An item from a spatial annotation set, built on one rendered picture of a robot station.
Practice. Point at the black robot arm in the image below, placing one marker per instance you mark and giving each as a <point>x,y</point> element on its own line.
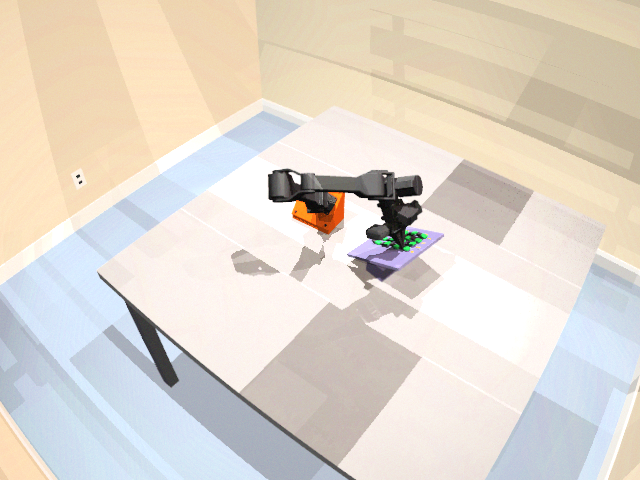
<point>314,190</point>

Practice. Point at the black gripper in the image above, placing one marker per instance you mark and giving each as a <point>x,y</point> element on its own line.
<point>396,230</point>

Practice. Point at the lavender switch panel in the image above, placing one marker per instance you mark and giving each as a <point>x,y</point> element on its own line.
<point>385,257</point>

